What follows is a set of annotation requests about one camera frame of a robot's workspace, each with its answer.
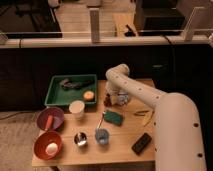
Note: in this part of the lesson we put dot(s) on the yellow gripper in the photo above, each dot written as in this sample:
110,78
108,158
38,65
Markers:
114,99

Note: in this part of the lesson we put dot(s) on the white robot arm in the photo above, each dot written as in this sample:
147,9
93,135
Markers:
178,135

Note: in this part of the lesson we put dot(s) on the dark object in tray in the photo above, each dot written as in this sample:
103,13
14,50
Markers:
68,84

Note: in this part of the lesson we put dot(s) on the green plastic tray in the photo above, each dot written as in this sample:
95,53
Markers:
57,96

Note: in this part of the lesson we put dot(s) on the green sponge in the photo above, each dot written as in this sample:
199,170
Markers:
113,117

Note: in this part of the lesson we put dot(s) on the orange fruit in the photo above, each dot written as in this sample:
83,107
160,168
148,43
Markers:
89,96

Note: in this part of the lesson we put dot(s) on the yellow-green pliers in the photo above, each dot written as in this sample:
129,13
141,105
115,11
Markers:
146,116

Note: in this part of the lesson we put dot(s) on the white paper cup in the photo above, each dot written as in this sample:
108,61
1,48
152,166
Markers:
77,108

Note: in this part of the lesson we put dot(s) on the blue cup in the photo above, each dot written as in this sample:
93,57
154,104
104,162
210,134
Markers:
102,136

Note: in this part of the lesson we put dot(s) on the black rectangular block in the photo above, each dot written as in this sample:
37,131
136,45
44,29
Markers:
141,143

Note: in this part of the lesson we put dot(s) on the small steel cup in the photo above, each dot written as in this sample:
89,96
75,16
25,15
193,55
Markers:
80,139

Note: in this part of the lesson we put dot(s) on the purple bowl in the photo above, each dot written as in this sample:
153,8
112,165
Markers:
57,114

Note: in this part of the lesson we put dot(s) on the orange carrot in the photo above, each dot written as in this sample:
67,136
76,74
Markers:
49,122

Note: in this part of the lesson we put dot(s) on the white egg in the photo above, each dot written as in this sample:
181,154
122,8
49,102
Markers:
51,149

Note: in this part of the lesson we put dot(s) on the red bowl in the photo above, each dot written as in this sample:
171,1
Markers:
43,141

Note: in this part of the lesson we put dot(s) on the white post left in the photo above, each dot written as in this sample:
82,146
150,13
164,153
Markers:
94,24

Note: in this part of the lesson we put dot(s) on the white post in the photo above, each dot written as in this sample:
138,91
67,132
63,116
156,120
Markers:
188,31
94,24

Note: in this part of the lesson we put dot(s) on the white post right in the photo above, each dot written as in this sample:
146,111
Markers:
188,31

